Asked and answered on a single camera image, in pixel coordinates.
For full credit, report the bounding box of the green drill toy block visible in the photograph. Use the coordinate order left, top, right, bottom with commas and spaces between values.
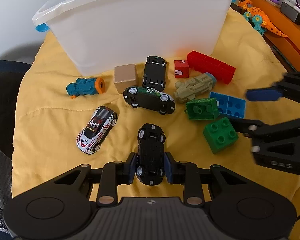
185, 98, 220, 120

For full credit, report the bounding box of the long red brick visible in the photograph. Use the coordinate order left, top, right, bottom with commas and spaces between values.
187, 51, 236, 85

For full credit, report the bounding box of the small red cube block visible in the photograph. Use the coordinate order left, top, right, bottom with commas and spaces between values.
174, 60, 190, 78

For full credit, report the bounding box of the wooden cube block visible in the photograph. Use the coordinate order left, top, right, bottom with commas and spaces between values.
113, 64, 138, 94

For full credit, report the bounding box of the upside-down black toy car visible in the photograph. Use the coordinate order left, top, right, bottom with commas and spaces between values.
142, 56, 167, 92

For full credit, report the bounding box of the blue flat brick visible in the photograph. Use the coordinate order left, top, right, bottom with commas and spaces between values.
209, 92, 246, 119

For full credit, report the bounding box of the orange box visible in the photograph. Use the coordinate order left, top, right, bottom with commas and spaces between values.
251, 0, 300, 71

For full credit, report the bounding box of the green square brick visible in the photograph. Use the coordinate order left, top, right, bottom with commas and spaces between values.
203, 117, 238, 154

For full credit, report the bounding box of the white red toy car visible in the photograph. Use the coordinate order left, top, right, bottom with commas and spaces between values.
76, 106, 118, 155

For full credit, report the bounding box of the yellow cloth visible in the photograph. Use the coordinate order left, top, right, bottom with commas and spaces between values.
12, 9, 300, 215

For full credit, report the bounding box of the orange teal toy dinosaur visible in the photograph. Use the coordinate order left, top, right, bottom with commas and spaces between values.
238, 0, 288, 38

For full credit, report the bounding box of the olive tan toy tank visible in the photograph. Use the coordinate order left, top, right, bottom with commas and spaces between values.
174, 73, 217, 103

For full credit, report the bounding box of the green black toy car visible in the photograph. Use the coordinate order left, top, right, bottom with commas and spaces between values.
123, 86, 175, 115

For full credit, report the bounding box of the teal orange toy vehicle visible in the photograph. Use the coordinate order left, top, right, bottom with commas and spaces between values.
66, 77, 106, 98

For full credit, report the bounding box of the dark blue bag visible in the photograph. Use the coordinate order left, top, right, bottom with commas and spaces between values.
0, 60, 31, 239

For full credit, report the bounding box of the translucent white plastic bin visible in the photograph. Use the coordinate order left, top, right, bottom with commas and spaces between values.
32, 0, 232, 76

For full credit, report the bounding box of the blue plastic toy piece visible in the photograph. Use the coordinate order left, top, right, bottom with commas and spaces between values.
35, 23, 50, 33

